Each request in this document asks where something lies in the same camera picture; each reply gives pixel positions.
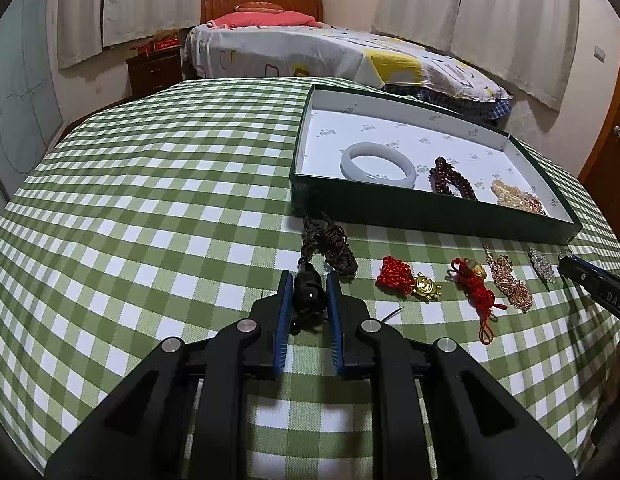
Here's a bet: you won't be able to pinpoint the silver crystal jewelry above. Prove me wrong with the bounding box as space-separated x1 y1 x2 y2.
528 247 556 284

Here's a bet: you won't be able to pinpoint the dark wooden nightstand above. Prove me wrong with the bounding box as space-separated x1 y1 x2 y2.
125 47 183 99

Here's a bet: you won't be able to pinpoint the wooden headboard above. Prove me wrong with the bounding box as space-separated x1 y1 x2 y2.
200 0 324 23

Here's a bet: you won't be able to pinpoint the green white-lined tray box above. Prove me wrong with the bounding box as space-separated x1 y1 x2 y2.
289 84 582 245

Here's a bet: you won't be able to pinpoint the dark red bead bracelet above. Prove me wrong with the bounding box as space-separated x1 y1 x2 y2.
428 155 480 202

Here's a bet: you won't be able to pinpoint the black gourd pendant cord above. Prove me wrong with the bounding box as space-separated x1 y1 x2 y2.
288 213 360 337

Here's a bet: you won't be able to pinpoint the red cord gold pendant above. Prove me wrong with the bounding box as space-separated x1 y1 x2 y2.
447 258 508 346

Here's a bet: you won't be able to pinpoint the left white curtain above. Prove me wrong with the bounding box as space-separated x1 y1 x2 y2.
57 0 199 70

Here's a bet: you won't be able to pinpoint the red knot gold charm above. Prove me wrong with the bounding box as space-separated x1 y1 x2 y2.
376 256 441 302

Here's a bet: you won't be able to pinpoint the red pillow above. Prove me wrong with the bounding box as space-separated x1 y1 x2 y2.
206 11 321 29

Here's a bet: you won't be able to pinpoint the rose gold flower jewelry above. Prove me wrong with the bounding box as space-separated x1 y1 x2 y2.
490 179 545 216

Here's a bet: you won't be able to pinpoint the rose gold chain bracelet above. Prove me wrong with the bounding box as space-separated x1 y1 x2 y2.
483 245 535 314

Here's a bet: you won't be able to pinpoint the red items on nightstand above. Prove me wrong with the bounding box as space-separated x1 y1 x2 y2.
130 28 181 58

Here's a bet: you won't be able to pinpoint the bed with patterned sheet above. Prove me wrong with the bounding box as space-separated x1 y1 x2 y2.
184 24 512 124

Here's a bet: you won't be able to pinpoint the right white curtain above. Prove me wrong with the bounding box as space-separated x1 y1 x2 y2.
373 0 579 110

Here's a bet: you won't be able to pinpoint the brown wooden door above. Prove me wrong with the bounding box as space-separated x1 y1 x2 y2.
578 62 620 220

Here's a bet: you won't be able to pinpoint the white curtain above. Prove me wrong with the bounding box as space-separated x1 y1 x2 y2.
57 0 199 70
373 0 579 110

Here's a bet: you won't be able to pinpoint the white jade bangle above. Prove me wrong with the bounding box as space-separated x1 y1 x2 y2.
340 142 416 188

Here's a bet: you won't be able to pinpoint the green checkered tablecloth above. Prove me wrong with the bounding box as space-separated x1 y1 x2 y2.
0 79 620 471

